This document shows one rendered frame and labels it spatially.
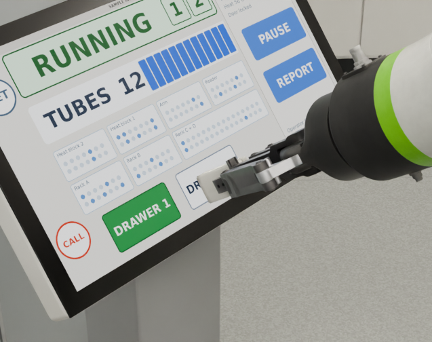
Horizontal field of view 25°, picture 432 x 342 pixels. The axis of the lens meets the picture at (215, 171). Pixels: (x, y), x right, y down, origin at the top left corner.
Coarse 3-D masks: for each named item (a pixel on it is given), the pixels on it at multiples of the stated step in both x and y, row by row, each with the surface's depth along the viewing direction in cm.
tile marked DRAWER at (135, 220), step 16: (144, 192) 111; (160, 192) 112; (128, 208) 109; (144, 208) 111; (160, 208) 112; (176, 208) 113; (112, 224) 108; (128, 224) 109; (144, 224) 110; (160, 224) 111; (128, 240) 108
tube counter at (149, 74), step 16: (208, 32) 121; (224, 32) 123; (176, 48) 118; (192, 48) 119; (208, 48) 121; (224, 48) 122; (128, 64) 114; (144, 64) 115; (160, 64) 116; (176, 64) 118; (192, 64) 119; (208, 64) 120; (128, 80) 113; (144, 80) 114; (160, 80) 116; (176, 80) 117; (128, 96) 113; (144, 96) 114
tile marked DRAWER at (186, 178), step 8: (216, 152) 118; (224, 152) 118; (232, 152) 119; (200, 160) 116; (208, 160) 117; (216, 160) 118; (224, 160) 118; (184, 168) 115; (192, 168) 115; (200, 168) 116; (208, 168) 117; (176, 176) 114; (184, 176) 114; (192, 176) 115; (184, 184) 114; (192, 184) 115; (184, 192) 114; (192, 192) 115; (200, 192) 115; (192, 200) 114; (200, 200) 115; (192, 208) 114
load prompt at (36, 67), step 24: (144, 0) 117; (168, 0) 119; (192, 0) 121; (96, 24) 113; (120, 24) 114; (144, 24) 116; (168, 24) 118; (192, 24) 120; (24, 48) 107; (48, 48) 108; (72, 48) 110; (96, 48) 112; (120, 48) 114; (24, 72) 106; (48, 72) 108; (72, 72) 109; (24, 96) 106
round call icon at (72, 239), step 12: (60, 228) 104; (72, 228) 105; (84, 228) 106; (60, 240) 104; (72, 240) 105; (84, 240) 106; (60, 252) 104; (72, 252) 104; (84, 252) 105; (72, 264) 104
